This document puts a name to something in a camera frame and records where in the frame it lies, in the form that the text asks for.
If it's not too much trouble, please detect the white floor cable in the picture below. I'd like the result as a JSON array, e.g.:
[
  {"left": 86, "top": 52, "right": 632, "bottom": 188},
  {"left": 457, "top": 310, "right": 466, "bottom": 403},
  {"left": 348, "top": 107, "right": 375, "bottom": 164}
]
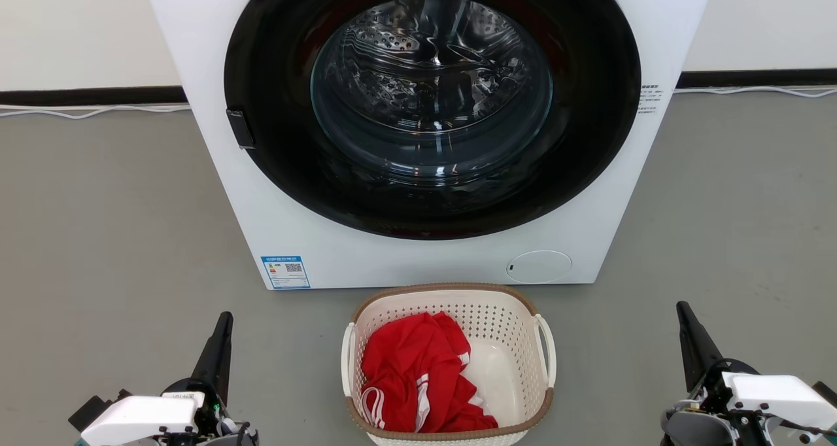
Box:
[
  {"left": 0, "top": 104, "right": 192, "bottom": 120},
  {"left": 674, "top": 85, "right": 837, "bottom": 99}
]

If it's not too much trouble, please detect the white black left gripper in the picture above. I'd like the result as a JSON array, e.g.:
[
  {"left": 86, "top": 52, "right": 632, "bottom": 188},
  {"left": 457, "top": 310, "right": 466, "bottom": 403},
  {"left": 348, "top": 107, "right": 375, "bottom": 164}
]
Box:
[{"left": 68, "top": 311, "right": 237, "bottom": 446}]

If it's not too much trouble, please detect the white front-load washing machine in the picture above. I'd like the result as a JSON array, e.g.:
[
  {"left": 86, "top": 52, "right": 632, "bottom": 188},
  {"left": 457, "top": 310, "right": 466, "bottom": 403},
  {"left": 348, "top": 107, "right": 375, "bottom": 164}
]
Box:
[{"left": 141, "top": 0, "right": 718, "bottom": 291}]

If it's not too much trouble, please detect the black washer door handle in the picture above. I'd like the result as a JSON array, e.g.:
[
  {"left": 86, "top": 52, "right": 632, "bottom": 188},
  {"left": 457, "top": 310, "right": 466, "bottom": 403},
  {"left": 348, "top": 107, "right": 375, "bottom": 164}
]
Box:
[{"left": 226, "top": 109, "right": 256, "bottom": 150}]

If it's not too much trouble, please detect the round black glass washer door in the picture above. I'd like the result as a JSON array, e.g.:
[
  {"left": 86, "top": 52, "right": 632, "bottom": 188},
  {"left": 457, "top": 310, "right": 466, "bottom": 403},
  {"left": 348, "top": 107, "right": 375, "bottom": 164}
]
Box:
[{"left": 224, "top": 0, "right": 642, "bottom": 241}]

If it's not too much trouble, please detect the small black text label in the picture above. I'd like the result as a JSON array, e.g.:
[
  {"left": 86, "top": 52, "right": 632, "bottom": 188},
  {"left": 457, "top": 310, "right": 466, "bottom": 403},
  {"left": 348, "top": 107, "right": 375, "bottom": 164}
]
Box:
[{"left": 640, "top": 84, "right": 665, "bottom": 116}]

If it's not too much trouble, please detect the blue energy label sticker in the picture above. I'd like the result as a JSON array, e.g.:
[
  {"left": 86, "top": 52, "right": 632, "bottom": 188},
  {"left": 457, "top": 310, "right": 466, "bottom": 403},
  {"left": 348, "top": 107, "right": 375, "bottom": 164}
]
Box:
[{"left": 261, "top": 256, "right": 311, "bottom": 290}]

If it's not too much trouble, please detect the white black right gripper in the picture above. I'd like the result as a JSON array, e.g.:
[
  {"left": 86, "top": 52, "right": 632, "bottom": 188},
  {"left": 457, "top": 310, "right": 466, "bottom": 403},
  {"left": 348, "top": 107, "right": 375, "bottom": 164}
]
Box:
[{"left": 675, "top": 301, "right": 837, "bottom": 446}]

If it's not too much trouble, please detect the red garment with white stripes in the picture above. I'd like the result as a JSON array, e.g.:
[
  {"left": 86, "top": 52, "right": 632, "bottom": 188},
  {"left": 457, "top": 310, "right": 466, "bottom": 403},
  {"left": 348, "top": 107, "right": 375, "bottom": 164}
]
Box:
[{"left": 360, "top": 311, "right": 499, "bottom": 434}]

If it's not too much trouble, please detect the round white filter cover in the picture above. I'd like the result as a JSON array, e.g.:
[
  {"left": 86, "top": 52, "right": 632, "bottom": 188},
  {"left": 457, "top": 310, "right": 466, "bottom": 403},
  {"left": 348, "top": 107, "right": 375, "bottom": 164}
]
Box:
[{"left": 507, "top": 250, "right": 573, "bottom": 284}]

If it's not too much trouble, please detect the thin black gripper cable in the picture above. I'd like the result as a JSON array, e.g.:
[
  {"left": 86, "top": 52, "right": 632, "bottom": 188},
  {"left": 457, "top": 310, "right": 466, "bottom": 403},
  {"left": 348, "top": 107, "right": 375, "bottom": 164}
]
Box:
[{"left": 751, "top": 410, "right": 837, "bottom": 437}]

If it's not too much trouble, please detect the white perforated laundry basket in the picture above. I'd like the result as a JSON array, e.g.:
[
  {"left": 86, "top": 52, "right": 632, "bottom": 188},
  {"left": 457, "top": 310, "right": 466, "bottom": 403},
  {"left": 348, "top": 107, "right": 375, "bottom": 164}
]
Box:
[{"left": 340, "top": 283, "right": 557, "bottom": 446}]

